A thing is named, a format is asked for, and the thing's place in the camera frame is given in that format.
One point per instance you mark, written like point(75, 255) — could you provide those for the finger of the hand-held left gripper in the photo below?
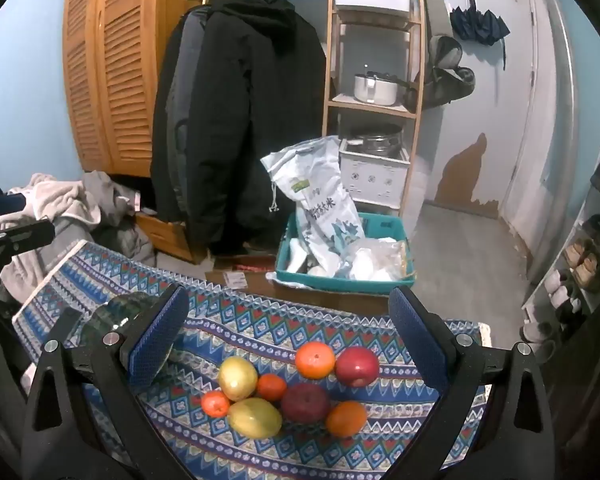
point(22, 237)
point(2, 203)

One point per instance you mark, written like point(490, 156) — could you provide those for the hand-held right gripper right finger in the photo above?
point(420, 337)

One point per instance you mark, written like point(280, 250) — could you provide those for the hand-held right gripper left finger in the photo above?
point(155, 332)

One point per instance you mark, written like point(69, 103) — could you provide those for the scalloped glass plate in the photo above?
point(115, 310)

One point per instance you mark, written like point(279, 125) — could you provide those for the orange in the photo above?
point(315, 360)
point(346, 419)

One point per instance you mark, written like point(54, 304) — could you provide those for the grey white clothes pile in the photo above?
point(50, 205)

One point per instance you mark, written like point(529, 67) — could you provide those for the clear plastic bags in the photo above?
point(375, 260)

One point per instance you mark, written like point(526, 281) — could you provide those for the small tangerine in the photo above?
point(215, 404)
point(271, 387)

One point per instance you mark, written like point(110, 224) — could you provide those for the small red white packet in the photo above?
point(236, 280)

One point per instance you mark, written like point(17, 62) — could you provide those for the grey garment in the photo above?
point(112, 195)

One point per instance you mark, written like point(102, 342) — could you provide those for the wooden drawer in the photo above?
point(167, 232)

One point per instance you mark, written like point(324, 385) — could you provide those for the teal plastic basket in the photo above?
point(330, 285)

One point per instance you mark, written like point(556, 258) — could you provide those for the white slipper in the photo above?
point(537, 340)

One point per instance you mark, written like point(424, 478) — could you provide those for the brown cardboard box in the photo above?
point(305, 300)

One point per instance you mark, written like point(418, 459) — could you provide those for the blue patterned tablecloth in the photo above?
point(280, 325)

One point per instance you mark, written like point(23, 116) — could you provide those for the dark red apple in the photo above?
point(305, 402)

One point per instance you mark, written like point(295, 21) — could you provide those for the white shoe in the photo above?
point(560, 290)

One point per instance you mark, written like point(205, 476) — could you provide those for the white plastic crate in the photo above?
point(375, 175)

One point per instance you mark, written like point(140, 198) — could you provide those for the white rice bag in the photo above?
point(320, 200)

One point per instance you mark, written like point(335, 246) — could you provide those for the tan shoe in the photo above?
point(590, 272)
point(577, 255)

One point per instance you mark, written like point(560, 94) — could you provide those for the wooden louvred wardrobe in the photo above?
point(110, 60)

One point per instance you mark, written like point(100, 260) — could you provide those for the steel pot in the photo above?
point(377, 140)

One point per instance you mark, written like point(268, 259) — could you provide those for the black shoe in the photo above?
point(597, 232)

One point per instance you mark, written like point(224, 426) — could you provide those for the grey jacket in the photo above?
point(180, 90)

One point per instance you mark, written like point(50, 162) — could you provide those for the white shoe rack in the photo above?
point(595, 185)

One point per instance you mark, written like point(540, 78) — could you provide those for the black coat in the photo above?
point(250, 110)

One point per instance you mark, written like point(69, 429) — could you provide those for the wooden shelf unit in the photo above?
point(330, 110)

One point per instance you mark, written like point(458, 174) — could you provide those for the white cooking pot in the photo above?
point(375, 90)

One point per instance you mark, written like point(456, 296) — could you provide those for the white door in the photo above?
point(540, 110)

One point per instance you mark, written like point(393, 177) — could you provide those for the olive hanging bag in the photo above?
point(442, 75)

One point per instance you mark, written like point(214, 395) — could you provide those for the dark folded umbrella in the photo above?
point(480, 22)

